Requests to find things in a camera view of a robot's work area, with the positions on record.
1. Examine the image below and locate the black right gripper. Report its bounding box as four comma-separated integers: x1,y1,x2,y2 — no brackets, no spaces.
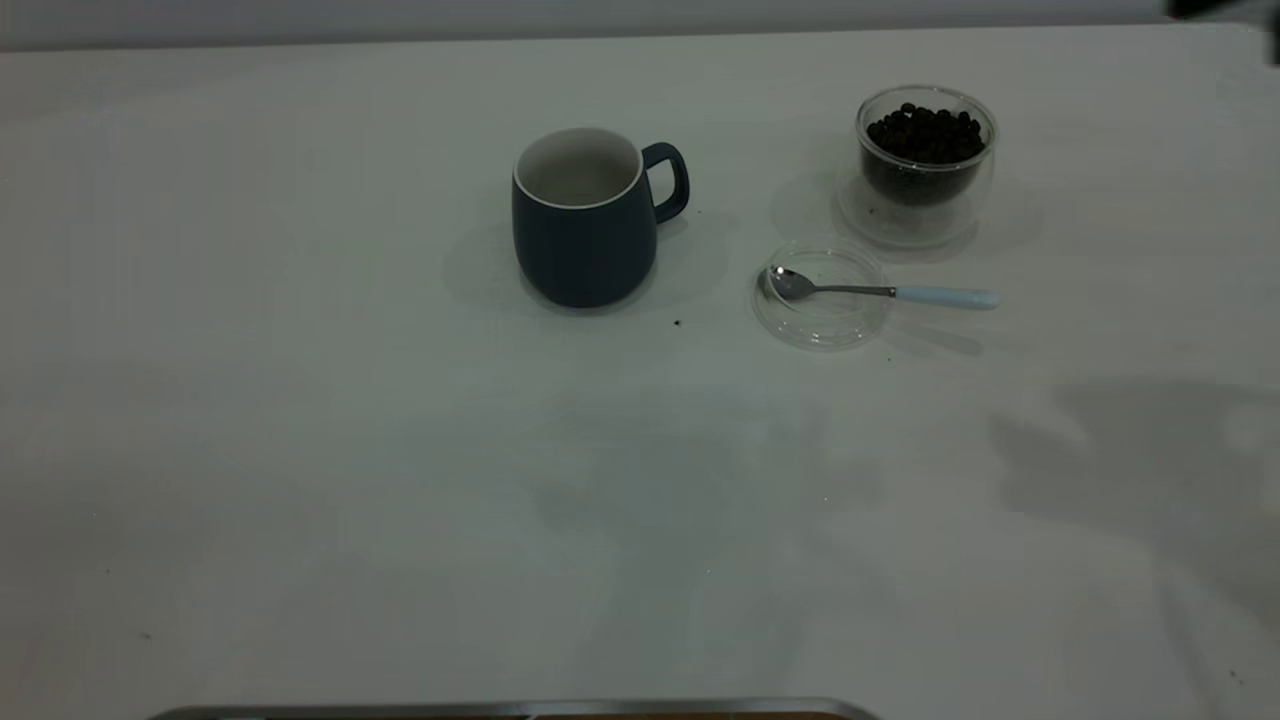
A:
1168,0,1280,21

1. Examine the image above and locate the dark coffee beans pile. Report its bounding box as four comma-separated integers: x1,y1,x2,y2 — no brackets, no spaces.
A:
860,102,991,208

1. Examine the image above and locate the metal spoon light blue handle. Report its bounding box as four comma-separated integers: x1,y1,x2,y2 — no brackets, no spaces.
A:
767,266,1001,311

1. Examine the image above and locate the dark blue ceramic mug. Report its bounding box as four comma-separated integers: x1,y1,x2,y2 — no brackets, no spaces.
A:
511,127,691,309

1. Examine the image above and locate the clear double-wall glass cup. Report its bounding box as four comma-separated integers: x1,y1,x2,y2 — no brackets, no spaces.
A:
835,85,999,249

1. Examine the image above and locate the small clear glass dish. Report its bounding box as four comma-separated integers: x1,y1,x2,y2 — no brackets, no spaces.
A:
751,243,893,352

